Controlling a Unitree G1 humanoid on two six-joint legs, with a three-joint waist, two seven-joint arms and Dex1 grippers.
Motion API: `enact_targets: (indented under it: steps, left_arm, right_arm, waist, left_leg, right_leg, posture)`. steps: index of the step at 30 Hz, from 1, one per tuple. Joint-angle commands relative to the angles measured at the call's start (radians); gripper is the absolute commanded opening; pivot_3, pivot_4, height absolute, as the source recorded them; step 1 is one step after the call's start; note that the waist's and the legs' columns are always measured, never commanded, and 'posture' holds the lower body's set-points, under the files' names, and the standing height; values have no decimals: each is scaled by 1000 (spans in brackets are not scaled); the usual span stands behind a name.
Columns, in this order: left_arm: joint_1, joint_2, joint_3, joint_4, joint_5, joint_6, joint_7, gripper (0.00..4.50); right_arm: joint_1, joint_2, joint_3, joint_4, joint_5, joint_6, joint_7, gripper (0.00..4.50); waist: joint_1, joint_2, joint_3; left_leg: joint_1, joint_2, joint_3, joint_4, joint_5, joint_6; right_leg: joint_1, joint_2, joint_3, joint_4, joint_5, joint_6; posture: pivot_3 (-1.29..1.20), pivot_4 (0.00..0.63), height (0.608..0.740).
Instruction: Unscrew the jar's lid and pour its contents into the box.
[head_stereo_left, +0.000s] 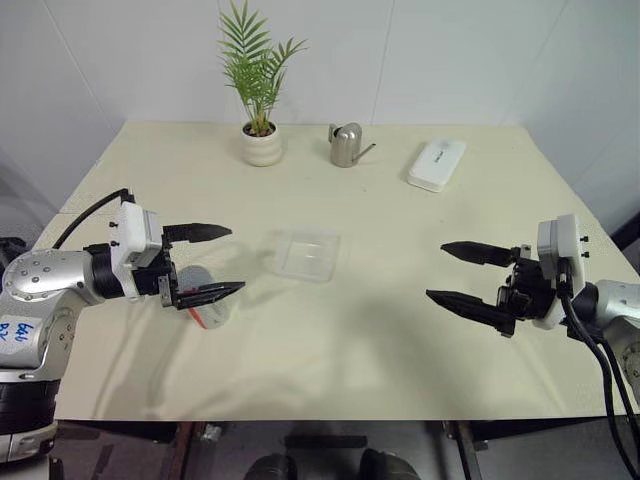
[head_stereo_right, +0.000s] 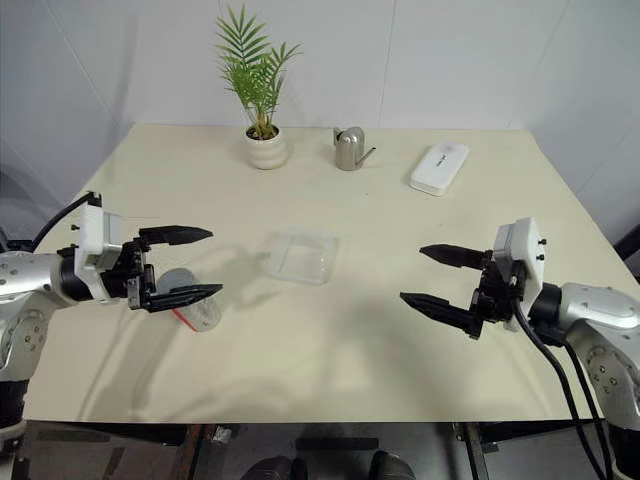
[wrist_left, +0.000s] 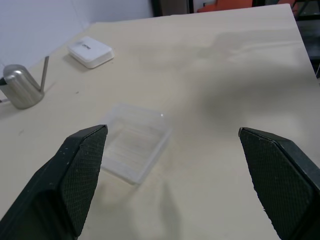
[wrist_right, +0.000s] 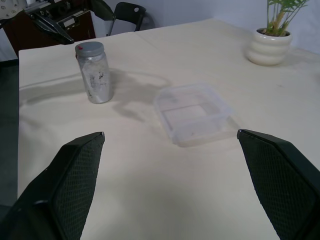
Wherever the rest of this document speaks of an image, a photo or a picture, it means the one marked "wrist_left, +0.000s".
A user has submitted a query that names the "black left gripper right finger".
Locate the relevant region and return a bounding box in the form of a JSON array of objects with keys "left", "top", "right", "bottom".
[{"left": 238, "top": 127, "right": 320, "bottom": 240}]

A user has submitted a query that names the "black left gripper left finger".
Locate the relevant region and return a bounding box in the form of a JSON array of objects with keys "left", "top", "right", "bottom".
[{"left": 0, "top": 124, "right": 109, "bottom": 240}]

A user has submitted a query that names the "clear plastic container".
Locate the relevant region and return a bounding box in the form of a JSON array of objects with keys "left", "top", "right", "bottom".
[{"left": 101, "top": 102, "right": 174, "bottom": 186}]

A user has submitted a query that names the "silver metal watering can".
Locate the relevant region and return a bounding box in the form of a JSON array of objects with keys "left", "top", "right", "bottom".
[{"left": 0, "top": 56, "right": 50, "bottom": 110}]

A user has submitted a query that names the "white flat box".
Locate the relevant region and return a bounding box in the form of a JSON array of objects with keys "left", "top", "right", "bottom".
[{"left": 66, "top": 35, "right": 115, "bottom": 70}]

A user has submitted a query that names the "orange object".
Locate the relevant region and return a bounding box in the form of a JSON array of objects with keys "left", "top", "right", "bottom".
[{"left": 196, "top": 0, "right": 254, "bottom": 13}]

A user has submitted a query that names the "dark cabinet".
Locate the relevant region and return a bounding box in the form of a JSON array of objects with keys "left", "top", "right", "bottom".
[{"left": 150, "top": 0, "right": 195, "bottom": 18}]

